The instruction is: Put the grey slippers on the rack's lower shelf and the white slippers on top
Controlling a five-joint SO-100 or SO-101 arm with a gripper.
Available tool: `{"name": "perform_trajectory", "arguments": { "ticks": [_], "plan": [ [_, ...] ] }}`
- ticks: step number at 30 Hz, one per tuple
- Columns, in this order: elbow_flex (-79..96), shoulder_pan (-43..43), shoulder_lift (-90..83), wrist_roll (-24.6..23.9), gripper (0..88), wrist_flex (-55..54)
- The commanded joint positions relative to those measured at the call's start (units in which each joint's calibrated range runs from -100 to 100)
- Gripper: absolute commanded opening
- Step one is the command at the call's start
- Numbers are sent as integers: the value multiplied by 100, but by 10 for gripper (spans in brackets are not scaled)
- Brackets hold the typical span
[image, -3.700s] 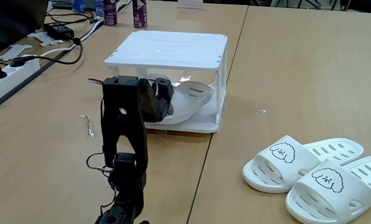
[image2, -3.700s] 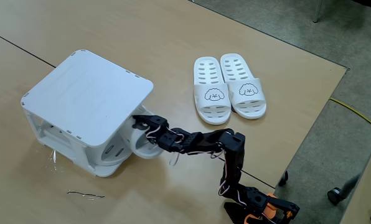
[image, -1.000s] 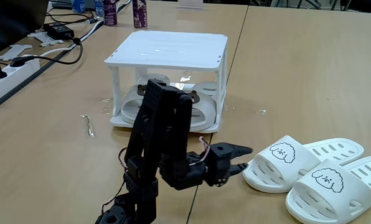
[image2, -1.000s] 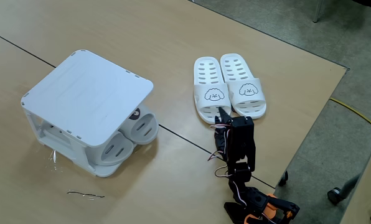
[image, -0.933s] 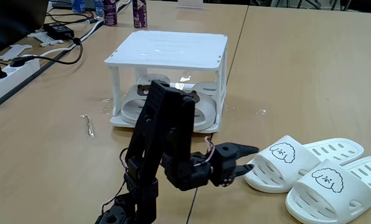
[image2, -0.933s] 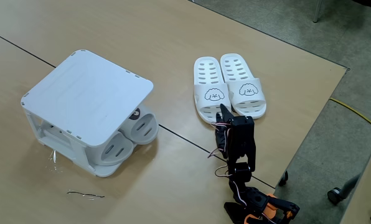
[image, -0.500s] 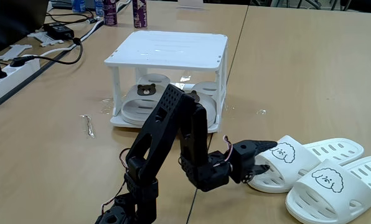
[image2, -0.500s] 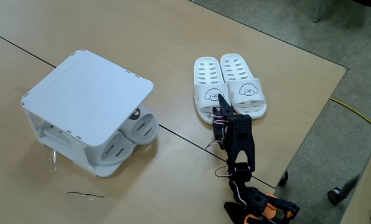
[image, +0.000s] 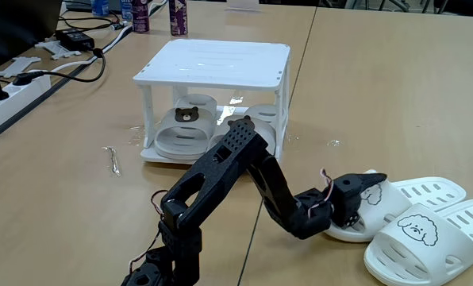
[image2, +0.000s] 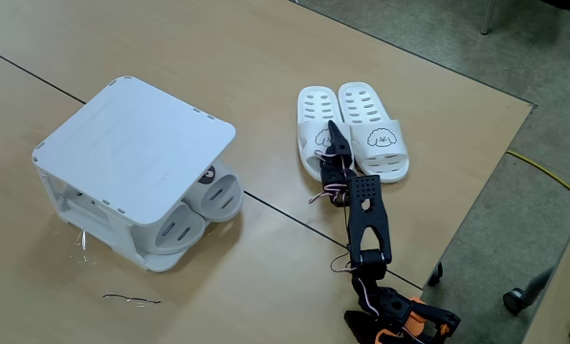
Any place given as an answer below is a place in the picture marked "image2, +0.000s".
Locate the black caster wheel with leg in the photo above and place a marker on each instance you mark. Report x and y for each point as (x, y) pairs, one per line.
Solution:
(514, 301)

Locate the white two-shelf shoe rack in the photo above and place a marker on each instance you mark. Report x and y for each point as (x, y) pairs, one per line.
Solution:
(132, 143)

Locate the white dog slipper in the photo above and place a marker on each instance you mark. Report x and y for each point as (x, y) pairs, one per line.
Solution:
(313, 110)
(385, 162)

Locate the clear tape strip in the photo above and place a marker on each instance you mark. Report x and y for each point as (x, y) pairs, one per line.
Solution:
(132, 299)

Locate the metal chair leg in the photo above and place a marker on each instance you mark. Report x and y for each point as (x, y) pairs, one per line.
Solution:
(488, 16)

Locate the clear tape piece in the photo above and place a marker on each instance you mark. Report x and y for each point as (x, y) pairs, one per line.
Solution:
(82, 240)

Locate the grey bear slipper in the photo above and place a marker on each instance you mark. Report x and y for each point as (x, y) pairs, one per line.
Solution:
(175, 234)
(218, 196)

